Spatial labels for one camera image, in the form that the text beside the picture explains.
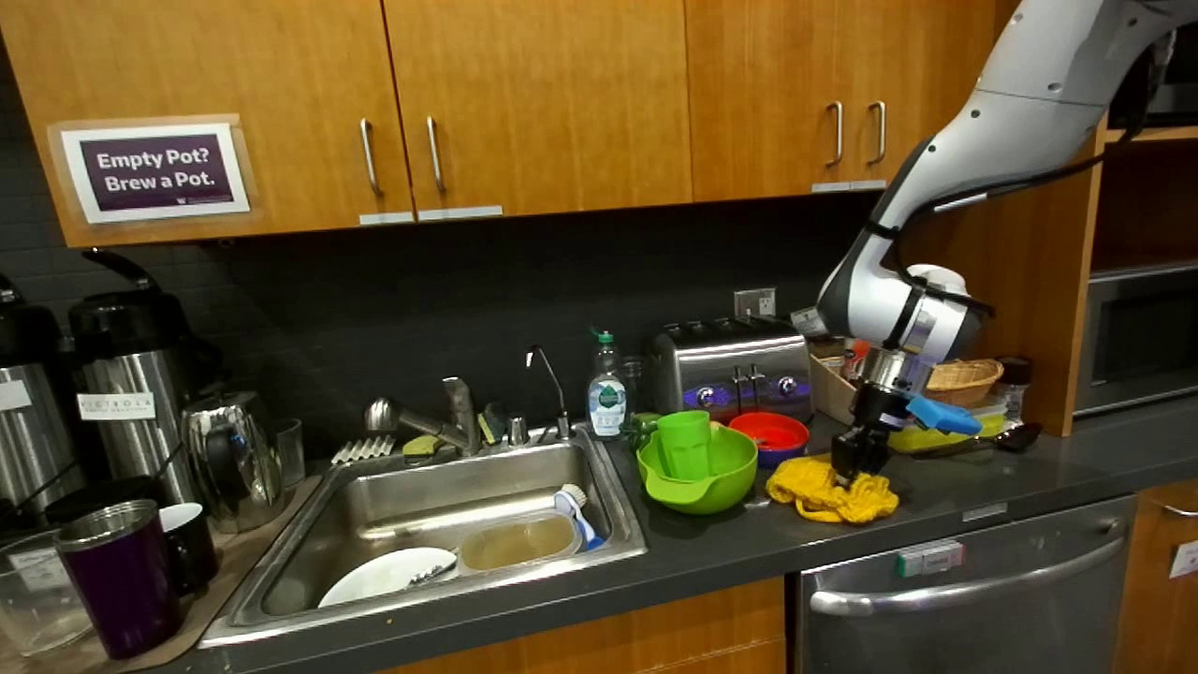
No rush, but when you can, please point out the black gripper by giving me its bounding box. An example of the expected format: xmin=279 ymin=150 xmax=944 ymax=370
xmin=832 ymin=387 xmax=913 ymax=482

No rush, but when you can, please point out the yellow towel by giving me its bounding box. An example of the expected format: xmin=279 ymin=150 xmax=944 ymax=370
xmin=763 ymin=450 xmax=903 ymax=527

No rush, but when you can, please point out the yellow-green plastic container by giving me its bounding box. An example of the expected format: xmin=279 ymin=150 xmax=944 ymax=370
xmin=887 ymin=417 xmax=1012 ymax=459

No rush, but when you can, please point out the wooden condiment box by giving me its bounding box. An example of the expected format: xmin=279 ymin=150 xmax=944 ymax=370
xmin=806 ymin=340 xmax=876 ymax=431

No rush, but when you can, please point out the white and red canister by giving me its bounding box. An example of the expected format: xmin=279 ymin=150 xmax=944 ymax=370
xmin=843 ymin=336 xmax=876 ymax=387

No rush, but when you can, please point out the wicker basket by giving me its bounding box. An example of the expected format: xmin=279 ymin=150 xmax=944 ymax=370
xmin=923 ymin=357 xmax=1006 ymax=411

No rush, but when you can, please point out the steel toaster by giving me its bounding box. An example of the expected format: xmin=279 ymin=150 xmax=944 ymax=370
xmin=647 ymin=314 xmax=816 ymax=425

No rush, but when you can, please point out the black pepper grinder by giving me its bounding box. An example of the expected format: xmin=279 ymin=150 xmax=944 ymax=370
xmin=996 ymin=357 xmax=1037 ymax=425

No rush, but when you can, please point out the green plastic bowl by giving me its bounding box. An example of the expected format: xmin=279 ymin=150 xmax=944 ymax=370
xmin=634 ymin=417 xmax=763 ymax=522

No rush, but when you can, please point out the steel dishwasher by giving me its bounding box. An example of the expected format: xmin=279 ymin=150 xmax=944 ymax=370
xmin=790 ymin=493 xmax=1137 ymax=674

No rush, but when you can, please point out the green plastic cup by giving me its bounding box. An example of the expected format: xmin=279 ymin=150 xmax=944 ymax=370
xmin=650 ymin=409 xmax=718 ymax=481

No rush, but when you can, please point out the wooden appliance shelf tower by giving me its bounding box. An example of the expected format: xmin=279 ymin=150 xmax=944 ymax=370
xmin=948 ymin=0 xmax=1198 ymax=441

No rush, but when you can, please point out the clear dish soap bottle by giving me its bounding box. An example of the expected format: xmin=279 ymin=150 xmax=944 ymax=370
xmin=584 ymin=325 xmax=634 ymax=441

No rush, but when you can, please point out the white and blue dish brush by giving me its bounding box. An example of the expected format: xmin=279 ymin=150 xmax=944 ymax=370
xmin=549 ymin=482 xmax=610 ymax=556

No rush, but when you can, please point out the steel countertop oven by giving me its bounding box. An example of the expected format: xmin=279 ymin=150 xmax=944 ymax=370
xmin=1073 ymin=261 xmax=1198 ymax=425

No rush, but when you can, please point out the thin gooseneck water tap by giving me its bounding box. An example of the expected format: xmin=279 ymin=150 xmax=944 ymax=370
xmin=520 ymin=346 xmax=575 ymax=450

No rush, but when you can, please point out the narrow wooden base cabinet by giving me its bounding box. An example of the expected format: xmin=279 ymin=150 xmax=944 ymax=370
xmin=1114 ymin=481 xmax=1198 ymax=674

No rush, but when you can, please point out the round dish of brown water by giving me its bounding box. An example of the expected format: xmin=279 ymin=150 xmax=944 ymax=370
xmin=458 ymin=512 xmax=584 ymax=576

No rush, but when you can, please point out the wooden upper cabinet door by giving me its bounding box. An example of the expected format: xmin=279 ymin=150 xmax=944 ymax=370
xmin=856 ymin=0 xmax=1020 ymax=196
xmin=379 ymin=0 xmax=697 ymax=216
xmin=682 ymin=0 xmax=868 ymax=203

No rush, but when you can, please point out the chrome sink faucet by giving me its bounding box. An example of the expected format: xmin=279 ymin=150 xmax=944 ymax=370
xmin=364 ymin=370 xmax=488 ymax=461

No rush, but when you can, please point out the stainless steel sink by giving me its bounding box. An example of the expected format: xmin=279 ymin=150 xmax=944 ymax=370
xmin=197 ymin=429 xmax=650 ymax=651

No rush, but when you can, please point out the steel microwave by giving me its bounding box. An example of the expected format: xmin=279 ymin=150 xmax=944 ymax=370
xmin=1128 ymin=32 xmax=1198 ymax=128

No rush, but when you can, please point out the white plate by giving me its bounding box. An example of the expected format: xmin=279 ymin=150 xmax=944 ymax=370
xmin=313 ymin=542 xmax=463 ymax=615

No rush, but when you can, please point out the beige mug tray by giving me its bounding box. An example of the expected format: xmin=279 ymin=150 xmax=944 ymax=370
xmin=0 ymin=481 xmax=329 ymax=674

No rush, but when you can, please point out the glass coffee carafe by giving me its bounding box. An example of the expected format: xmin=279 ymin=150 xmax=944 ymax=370
xmin=178 ymin=395 xmax=284 ymax=537

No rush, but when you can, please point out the black mug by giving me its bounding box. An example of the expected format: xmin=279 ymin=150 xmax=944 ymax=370
xmin=153 ymin=498 xmax=219 ymax=601

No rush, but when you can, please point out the wooden cabinet door with sign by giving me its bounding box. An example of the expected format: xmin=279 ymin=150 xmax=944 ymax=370
xmin=0 ymin=0 xmax=419 ymax=253

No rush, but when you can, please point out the purple mug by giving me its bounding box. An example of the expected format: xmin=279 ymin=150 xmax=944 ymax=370
xmin=51 ymin=498 xmax=182 ymax=663

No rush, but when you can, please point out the clear plastic container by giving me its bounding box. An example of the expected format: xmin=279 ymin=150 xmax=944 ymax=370
xmin=0 ymin=527 xmax=83 ymax=663

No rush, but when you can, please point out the blue wrist camera box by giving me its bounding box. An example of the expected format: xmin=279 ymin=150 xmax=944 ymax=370
xmin=904 ymin=395 xmax=987 ymax=440

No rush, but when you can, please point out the wall power outlet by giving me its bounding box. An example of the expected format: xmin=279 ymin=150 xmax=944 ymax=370
xmin=728 ymin=284 xmax=778 ymax=325

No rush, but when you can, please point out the steel upper cabinet handle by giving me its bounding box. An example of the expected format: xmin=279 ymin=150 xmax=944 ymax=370
xmin=419 ymin=112 xmax=448 ymax=199
xmin=354 ymin=117 xmax=383 ymax=203
xmin=821 ymin=98 xmax=848 ymax=174
xmin=863 ymin=98 xmax=891 ymax=174

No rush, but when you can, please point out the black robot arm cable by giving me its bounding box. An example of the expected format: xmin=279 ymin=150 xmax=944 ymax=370
xmin=856 ymin=32 xmax=1184 ymax=245

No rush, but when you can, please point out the white wall sign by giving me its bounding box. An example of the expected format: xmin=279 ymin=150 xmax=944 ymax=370
xmin=48 ymin=117 xmax=256 ymax=229

